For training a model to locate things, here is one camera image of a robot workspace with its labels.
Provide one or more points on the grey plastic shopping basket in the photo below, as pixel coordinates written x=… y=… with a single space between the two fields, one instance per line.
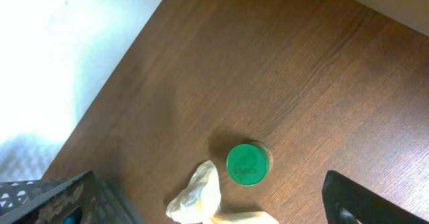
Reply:
x=84 y=198

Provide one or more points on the crumpled beige paper bag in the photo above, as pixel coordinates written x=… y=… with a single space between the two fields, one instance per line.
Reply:
x=200 y=202

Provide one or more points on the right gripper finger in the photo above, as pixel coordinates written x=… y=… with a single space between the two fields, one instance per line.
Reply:
x=346 y=201

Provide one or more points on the green lidded jar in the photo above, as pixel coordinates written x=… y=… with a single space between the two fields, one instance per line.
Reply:
x=249 y=164

